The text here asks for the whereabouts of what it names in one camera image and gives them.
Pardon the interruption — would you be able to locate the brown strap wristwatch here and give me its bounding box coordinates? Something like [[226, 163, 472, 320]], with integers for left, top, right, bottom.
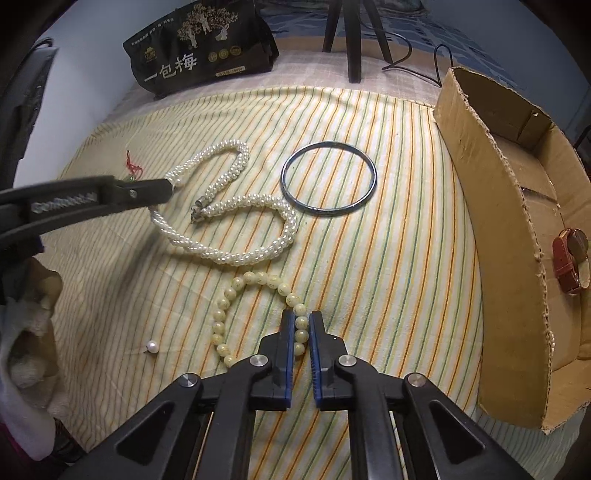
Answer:
[[553, 227, 591, 294]]

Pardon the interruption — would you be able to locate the beige checked bedsheet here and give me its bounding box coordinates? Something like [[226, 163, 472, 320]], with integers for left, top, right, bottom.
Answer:
[[95, 37, 467, 139]]

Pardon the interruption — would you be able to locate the black power cable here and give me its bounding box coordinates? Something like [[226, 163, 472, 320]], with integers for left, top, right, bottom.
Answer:
[[382, 32, 458, 88]]

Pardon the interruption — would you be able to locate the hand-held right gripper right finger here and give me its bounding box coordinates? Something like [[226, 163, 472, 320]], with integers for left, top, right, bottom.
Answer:
[[309, 310, 536, 480]]

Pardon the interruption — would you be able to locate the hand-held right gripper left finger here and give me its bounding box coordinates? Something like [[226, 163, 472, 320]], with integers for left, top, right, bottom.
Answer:
[[58, 310, 296, 480]]

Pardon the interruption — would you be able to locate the cardboard box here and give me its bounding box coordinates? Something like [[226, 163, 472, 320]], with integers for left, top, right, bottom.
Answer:
[[433, 67, 591, 435]]

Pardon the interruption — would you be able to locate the black tripod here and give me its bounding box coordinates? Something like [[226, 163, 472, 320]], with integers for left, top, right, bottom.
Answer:
[[322, 0, 394, 84]]

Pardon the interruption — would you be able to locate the white pearl necklace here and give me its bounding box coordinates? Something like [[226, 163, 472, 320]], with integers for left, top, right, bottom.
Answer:
[[150, 141, 300, 267]]

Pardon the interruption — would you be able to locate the red knot charm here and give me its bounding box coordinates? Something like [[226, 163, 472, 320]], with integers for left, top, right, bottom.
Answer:
[[121, 150, 144, 182]]

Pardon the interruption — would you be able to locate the beige plush toy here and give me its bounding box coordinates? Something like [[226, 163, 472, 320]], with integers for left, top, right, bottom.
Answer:
[[0, 258, 63, 462]]

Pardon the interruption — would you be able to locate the striped yellow cloth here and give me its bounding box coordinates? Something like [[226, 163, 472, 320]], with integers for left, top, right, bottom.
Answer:
[[55, 85, 555, 480]]

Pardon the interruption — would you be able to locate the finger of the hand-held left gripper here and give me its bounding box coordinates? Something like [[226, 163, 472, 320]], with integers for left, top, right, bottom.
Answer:
[[0, 175, 175, 254]]

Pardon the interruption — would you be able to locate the dark metal bangle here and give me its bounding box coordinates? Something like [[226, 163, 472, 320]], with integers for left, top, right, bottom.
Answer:
[[281, 141, 378, 217]]

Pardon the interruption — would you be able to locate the cream bead bracelet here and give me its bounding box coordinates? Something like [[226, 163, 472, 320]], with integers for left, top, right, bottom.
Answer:
[[211, 271, 311, 370]]

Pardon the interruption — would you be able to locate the black snack bag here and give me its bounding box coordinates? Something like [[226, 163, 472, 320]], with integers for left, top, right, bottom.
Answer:
[[122, 0, 280, 100]]

